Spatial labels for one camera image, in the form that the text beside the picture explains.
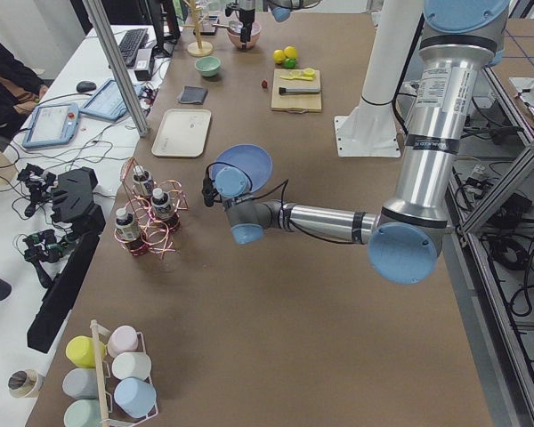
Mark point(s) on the yellow lemon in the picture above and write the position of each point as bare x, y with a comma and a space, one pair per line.
291, 52
279, 56

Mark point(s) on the black keyboard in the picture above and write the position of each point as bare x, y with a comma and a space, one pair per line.
131, 43

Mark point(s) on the white cup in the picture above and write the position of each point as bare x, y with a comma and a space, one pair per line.
132, 364

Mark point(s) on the pink cup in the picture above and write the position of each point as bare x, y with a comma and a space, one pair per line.
122, 339

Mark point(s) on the seated person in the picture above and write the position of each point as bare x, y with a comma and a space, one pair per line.
20, 91

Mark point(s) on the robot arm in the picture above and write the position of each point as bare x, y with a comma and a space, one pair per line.
279, 9
422, 70

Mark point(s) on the black tray corner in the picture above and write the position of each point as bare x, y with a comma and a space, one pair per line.
208, 25

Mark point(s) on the mint green bowl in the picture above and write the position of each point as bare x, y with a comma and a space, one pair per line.
208, 66

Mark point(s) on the wooden mug tree stand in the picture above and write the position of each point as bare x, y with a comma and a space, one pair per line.
199, 48

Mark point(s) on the yellow plastic knife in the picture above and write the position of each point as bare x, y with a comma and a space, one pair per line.
297, 77

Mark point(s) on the lemon half on board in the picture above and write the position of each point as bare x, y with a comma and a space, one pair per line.
309, 72

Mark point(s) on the upper yellow lemon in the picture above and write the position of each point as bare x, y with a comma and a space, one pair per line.
291, 52

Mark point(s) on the computer mouse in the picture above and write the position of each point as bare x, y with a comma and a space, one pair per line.
85, 86

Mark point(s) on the cream rabbit tray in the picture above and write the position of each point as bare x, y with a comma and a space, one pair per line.
182, 133

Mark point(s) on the blue plate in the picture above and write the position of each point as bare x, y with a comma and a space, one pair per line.
240, 169

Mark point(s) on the aluminium frame post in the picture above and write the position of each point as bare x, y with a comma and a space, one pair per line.
99, 19

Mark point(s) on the pink bowl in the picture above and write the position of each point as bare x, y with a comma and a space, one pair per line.
235, 38

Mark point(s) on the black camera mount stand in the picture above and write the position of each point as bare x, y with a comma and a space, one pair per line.
61, 263

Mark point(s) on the upper dark drink bottle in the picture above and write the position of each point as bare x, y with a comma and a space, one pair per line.
142, 181

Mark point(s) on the grey folded cloth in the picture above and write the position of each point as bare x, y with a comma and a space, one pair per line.
193, 95

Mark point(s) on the blue cup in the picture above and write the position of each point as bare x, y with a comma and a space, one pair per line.
135, 396

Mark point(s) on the teach pendant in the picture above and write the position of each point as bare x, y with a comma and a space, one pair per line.
106, 103
52, 125

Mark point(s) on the grey cup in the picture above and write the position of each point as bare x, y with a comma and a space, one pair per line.
81, 383

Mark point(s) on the white wire cup rack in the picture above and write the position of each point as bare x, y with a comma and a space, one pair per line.
111, 413

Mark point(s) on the near teach pendant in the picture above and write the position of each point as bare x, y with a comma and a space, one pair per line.
52, 125

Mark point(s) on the copper wire bottle rack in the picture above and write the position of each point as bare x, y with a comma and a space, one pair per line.
158, 238

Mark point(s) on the far teach pendant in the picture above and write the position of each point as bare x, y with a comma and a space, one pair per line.
106, 103

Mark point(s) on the steel muddler black tip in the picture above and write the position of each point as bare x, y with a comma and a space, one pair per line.
297, 91

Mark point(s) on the green lime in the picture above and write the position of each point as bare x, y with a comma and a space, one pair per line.
289, 63

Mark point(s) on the steel ice scoop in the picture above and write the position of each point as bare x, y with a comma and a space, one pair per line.
224, 26

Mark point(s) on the lower yellow lemon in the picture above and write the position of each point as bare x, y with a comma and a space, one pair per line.
279, 56

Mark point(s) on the wooden cutting board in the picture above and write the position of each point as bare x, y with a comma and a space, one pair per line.
295, 103

